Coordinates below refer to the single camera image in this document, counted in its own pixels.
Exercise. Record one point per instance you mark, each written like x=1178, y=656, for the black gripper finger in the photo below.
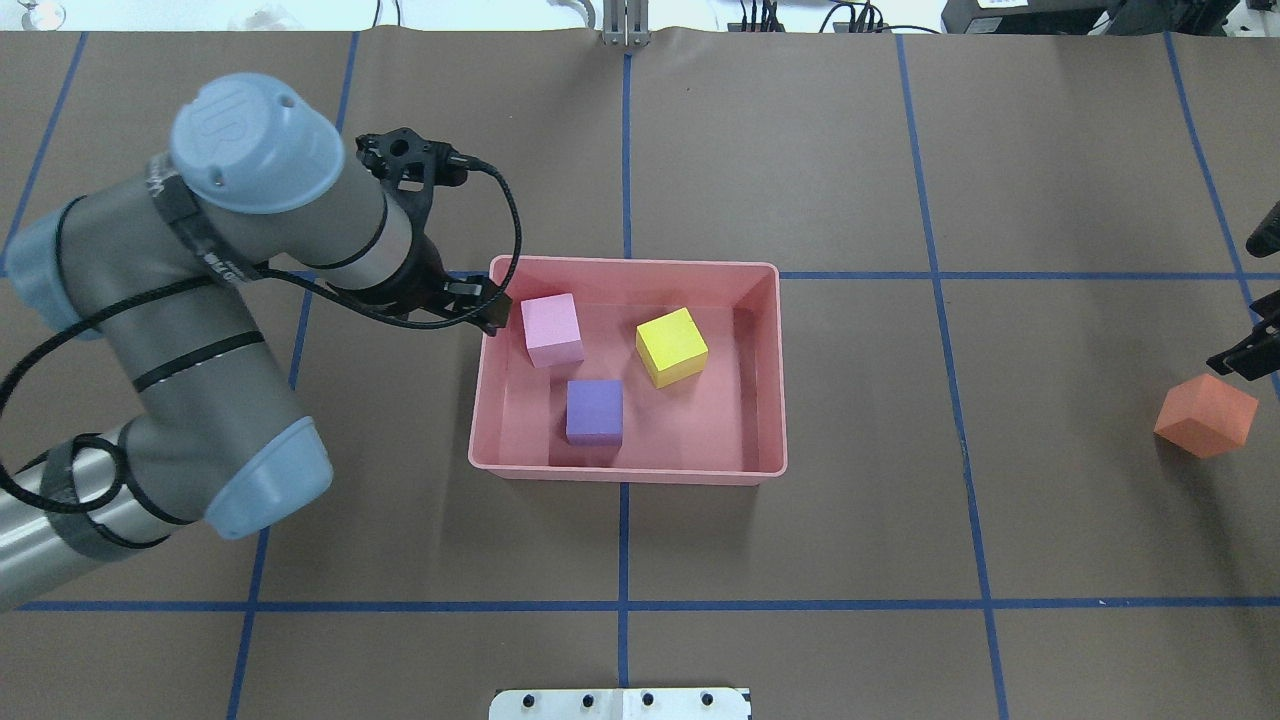
x=1258, y=354

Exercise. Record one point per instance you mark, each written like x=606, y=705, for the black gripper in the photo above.
x=417, y=281

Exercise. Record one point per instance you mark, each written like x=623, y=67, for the orange foam block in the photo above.
x=1206, y=417

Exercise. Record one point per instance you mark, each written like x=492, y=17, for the pink foam block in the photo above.
x=552, y=331

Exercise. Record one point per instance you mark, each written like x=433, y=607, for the purple foam block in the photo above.
x=595, y=413

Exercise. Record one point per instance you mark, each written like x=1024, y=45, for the yellow foam block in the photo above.
x=671, y=347

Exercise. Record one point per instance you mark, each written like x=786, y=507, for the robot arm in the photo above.
x=254, y=184

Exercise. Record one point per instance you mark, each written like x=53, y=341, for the pink plastic bin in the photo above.
x=726, y=426

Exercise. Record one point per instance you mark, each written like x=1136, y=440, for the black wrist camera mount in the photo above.
x=409, y=167

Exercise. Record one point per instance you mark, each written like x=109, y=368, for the aluminium frame post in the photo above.
x=624, y=23

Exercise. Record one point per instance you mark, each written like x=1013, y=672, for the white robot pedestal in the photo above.
x=623, y=703

